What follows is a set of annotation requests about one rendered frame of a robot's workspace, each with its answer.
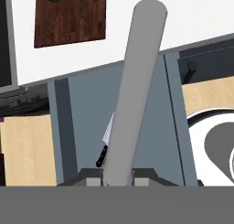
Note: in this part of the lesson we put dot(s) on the black hob with grey rim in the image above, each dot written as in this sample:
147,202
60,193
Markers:
6,51

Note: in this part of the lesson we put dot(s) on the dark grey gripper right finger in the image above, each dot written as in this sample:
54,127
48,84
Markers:
146,176

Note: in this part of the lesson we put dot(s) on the dark wooden cutting board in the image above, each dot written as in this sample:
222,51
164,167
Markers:
70,20

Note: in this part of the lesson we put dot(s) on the white and black round thing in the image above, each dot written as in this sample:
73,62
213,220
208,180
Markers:
210,154

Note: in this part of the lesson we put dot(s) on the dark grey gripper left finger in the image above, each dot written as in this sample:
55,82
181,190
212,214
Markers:
91,176

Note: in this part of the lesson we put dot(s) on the grey-blue open drawer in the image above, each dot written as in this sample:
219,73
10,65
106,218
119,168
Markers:
91,112

